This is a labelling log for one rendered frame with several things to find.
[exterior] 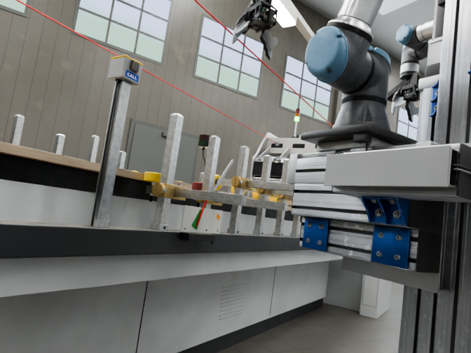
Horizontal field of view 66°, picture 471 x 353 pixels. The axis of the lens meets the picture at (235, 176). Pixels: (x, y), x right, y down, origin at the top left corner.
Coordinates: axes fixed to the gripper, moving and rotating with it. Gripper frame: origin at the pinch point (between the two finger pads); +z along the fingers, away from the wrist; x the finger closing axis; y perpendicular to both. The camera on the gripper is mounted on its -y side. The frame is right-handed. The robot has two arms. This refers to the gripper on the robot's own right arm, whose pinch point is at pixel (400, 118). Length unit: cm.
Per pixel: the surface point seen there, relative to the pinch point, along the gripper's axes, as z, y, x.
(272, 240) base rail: 64, -60, -15
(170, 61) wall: -209, -523, 76
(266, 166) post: 25, -58, -28
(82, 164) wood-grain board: 43, -31, -123
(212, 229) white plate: 60, -38, -67
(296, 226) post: 55, -79, 18
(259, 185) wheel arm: 37, -41, -43
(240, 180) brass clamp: 36, -45, -52
